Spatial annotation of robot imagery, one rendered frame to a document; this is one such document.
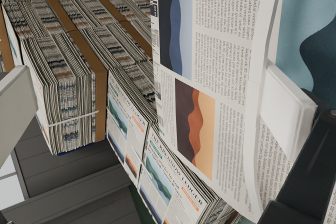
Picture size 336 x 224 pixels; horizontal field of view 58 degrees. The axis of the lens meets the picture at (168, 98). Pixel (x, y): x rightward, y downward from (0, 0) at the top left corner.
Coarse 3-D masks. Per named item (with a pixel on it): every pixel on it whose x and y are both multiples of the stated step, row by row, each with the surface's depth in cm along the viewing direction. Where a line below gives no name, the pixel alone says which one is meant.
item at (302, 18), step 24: (288, 0) 18; (312, 0) 17; (288, 24) 18; (312, 24) 17; (288, 48) 19; (312, 48) 17; (288, 72) 19; (312, 72) 18; (264, 144) 23; (264, 168) 24; (288, 168) 22; (264, 192) 24
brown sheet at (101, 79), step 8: (72, 32) 121; (80, 40) 117; (80, 48) 113; (88, 48) 114; (88, 56) 111; (96, 64) 108; (96, 72) 105; (104, 72) 106; (96, 80) 106; (104, 80) 109; (96, 88) 109; (104, 88) 111; (96, 96) 112; (104, 96) 114; (96, 104) 114; (104, 104) 117; (104, 112) 120; (96, 120) 120; (104, 120) 123; (96, 128) 123; (104, 128) 126; (96, 136) 127; (104, 136) 130
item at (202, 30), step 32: (160, 0) 30; (192, 0) 26; (224, 0) 22; (256, 0) 20; (160, 32) 32; (192, 32) 27; (224, 32) 23; (160, 64) 34; (192, 64) 28; (224, 64) 24; (160, 96) 36; (192, 96) 29; (224, 96) 25; (160, 128) 39; (192, 128) 31; (224, 128) 26; (192, 160) 33; (224, 160) 28; (224, 192) 29
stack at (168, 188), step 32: (64, 0) 140; (96, 0) 145; (128, 0) 150; (96, 32) 125; (128, 64) 112; (128, 96) 99; (128, 128) 105; (128, 160) 114; (160, 160) 90; (160, 192) 96; (192, 192) 78
